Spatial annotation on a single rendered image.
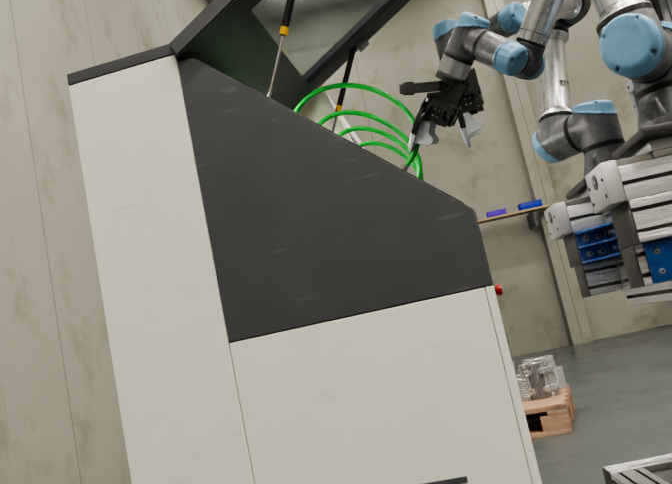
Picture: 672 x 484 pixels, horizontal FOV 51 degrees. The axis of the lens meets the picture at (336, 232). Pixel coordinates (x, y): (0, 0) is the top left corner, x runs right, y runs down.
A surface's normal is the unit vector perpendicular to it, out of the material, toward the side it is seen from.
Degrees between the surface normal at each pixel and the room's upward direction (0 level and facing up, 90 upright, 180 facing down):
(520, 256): 90
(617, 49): 98
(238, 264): 90
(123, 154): 90
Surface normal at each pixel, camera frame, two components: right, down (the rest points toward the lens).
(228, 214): -0.20, -0.11
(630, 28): -0.59, 0.14
